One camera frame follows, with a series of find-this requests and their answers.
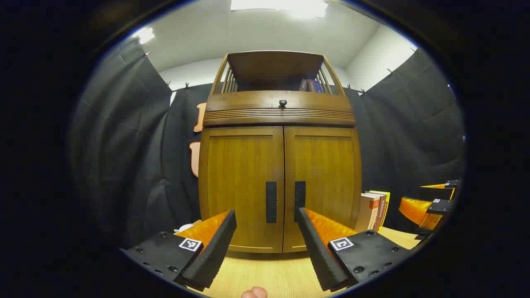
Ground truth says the black door handle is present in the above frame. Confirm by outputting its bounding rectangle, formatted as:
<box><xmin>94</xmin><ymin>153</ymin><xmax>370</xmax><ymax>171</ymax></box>
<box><xmin>266</xmin><ymin>181</ymin><xmax>277</xmax><ymax>224</ymax></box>
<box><xmin>294</xmin><ymin>181</ymin><xmax>306</xmax><ymax>223</ymax></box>

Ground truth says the white and orange book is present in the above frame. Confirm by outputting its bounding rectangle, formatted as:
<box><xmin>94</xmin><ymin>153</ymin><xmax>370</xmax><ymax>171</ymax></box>
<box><xmin>355</xmin><ymin>194</ymin><xmax>381</xmax><ymax>232</ymax></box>

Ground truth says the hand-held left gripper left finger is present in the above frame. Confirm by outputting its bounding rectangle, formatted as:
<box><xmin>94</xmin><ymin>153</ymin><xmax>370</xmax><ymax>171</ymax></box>
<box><xmin>120</xmin><ymin>210</ymin><xmax>237</xmax><ymax>292</ymax></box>

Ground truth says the wooden double-door shoe cabinet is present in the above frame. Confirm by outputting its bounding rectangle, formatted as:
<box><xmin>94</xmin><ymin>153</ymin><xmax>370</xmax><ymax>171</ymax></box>
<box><xmin>198</xmin><ymin>50</ymin><xmax>363</xmax><ymax>254</ymax></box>

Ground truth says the wooden shoe cabinet door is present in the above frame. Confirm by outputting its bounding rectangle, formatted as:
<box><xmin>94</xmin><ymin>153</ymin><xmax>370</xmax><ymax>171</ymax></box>
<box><xmin>283</xmin><ymin>126</ymin><xmax>357</xmax><ymax>253</ymax></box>
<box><xmin>206</xmin><ymin>126</ymin><xmax>285</xmax><ymax>253</ymax></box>

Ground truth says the small ceiling light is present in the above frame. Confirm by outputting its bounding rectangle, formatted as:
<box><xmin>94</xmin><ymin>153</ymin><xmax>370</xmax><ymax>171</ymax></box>
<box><xmin>132</xmin><ymin>27</ymin><xmax>156</xmax><ymax>45</ymax></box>

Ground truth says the black backdrop cloth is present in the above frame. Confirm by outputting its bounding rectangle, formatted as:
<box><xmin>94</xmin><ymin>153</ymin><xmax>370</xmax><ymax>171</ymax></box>
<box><xmin>68</xmin><ymin>37</ymin><xmax>466</xmax><ymax>249</ymax></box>

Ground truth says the large ceiling light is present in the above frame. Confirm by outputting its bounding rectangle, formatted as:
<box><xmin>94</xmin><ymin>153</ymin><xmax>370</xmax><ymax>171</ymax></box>
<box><xmin>230</xmin><ymin>0</ymin><xmax>328</xmax><ymax>19</ymax></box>

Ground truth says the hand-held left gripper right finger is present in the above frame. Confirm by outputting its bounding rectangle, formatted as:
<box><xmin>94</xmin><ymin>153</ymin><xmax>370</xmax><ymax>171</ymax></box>
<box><xmin>295</xmin><ymin>207</ymin><xmax>414</xmax><ymax>292</ymax></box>

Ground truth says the brown book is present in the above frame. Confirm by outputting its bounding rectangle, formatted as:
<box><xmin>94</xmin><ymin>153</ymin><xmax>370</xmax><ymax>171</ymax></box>
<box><xmin>373</xmin><ymin>195</ymin><xmax>387</xmax><ymax>231</ymax></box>

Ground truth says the wooden cabinet drawer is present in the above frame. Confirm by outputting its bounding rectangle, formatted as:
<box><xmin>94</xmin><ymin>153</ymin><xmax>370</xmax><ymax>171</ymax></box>
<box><xmin>205</xmin><ymin>90</ymin><xmax>356</xmax><ymax>127</ymax></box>

